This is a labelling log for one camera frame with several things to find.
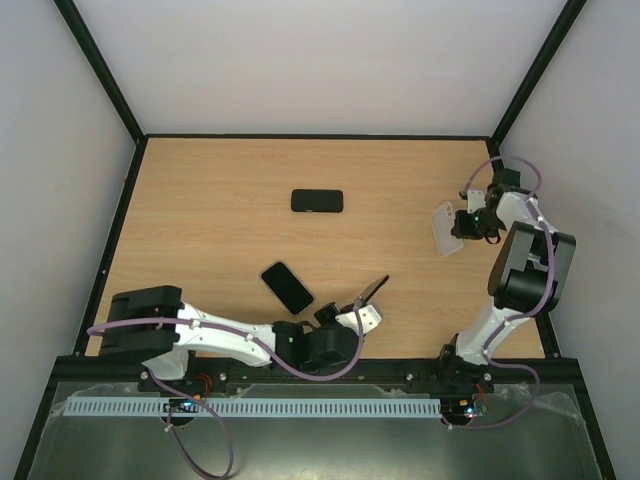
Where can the black smartphone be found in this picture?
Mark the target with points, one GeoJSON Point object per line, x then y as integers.
{"type": "Point", "coordinates": [367, 294]}

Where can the white phone case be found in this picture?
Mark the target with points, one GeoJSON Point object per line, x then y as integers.
{"type": "Point", "coordinates": [442, 219]}

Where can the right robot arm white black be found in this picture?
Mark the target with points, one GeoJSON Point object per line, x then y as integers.
{"type": "Point", "coordinates": [527, 278]}

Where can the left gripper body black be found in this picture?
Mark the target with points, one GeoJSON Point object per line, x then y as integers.
{"type": "Point", "coordinates": [321, 314]}

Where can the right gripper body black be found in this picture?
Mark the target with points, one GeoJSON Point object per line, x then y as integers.
{"type": "Point", "coordinates": [461, 225]}

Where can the light blue slotted cable duct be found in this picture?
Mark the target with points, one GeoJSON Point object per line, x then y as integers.
{"type": "Point", "coordinates": [259, 407]}

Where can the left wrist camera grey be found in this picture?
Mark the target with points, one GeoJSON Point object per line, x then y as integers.
{"type": "Point", "coordinates": [367, 318]}

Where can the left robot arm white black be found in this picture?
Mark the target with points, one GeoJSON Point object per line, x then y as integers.
{"type": "Point", "coordinates": [155, 327]}

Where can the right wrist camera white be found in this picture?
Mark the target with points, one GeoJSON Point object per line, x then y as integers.
{"type": "Point", "coordinates": [475, 200]}

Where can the black phone case on table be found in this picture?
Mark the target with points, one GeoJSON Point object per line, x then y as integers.
{"type": "Point", "coordinates": [317, 201]}

